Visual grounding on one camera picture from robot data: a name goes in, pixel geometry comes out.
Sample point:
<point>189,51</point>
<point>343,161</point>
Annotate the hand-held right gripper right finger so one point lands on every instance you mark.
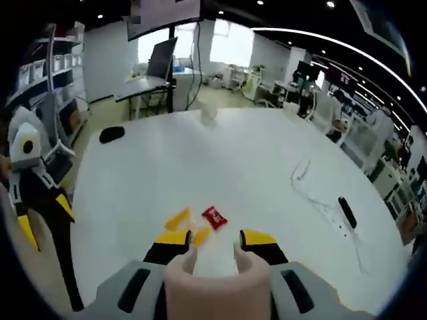
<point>267,251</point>

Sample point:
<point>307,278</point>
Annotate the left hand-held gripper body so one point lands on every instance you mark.
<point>23,130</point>

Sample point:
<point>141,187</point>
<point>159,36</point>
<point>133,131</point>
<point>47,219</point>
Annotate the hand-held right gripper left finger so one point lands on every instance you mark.
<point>160,250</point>

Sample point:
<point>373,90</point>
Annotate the yellow bread food packet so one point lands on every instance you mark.
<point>175,220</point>

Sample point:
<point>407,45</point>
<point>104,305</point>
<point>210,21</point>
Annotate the small red food packet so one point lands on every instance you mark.
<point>215,218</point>

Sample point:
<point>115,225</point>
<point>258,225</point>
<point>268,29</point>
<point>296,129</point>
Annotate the white power strip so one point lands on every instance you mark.
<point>320,203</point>

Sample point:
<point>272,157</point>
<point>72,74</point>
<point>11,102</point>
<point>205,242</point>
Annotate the white storage shelf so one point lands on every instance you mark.
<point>66,63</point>

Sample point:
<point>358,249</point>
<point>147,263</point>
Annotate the black soft case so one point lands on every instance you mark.
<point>112,135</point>

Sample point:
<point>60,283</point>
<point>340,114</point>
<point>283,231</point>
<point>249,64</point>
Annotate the black oblong remote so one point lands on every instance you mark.
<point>347,213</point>

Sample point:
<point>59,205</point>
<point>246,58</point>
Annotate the grey standing desk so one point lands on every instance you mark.
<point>140,86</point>

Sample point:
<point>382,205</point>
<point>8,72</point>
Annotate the white mesh chair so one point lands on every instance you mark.
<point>358,143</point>
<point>320,110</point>

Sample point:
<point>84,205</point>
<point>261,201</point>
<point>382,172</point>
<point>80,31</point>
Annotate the white paper cup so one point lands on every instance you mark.
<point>208,115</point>

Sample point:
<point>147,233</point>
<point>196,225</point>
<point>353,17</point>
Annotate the black monitor stand pole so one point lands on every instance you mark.
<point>171,96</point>

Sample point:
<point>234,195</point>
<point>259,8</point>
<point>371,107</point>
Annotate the grey monitor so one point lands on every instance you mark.
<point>161,60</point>

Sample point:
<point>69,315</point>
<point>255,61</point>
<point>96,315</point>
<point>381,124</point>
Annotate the large dark hanging screen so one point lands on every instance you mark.
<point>173,16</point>

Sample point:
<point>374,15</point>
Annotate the small hanging display screen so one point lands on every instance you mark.
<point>342,75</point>

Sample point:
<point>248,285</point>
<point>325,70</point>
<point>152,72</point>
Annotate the curved ceiling strip light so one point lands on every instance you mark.
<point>300,31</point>

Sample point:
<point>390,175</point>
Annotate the dark framed ceiling sign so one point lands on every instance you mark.
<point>383,26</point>

